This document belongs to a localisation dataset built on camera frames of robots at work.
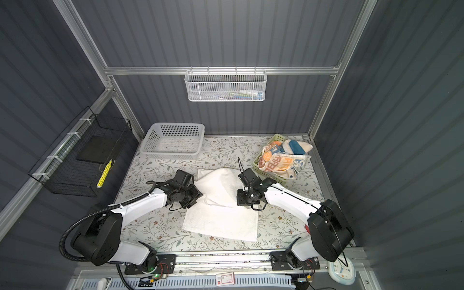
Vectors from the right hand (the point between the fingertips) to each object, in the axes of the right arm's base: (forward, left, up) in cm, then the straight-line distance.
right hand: (240, 202), depth 85 cm
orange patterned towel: (+25, -19, +1) cm, 31 cm away
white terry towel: (-3, +12, -6) cm, 14 cm away
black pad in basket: (+13, +60, +25) cm, 66 cm away
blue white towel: (+32, -32, +2) cm, 45 cm away
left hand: (+4, +19, -1) cm, 19 cm away
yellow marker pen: (+5, +53, +23) cm, 58 cm away
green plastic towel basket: (+43, -21, 0) cm, 48 cm away
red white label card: (-30, +7, -5) cm, 31 cm away
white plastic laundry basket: (+46, +44, -6) cm, 64 cm away
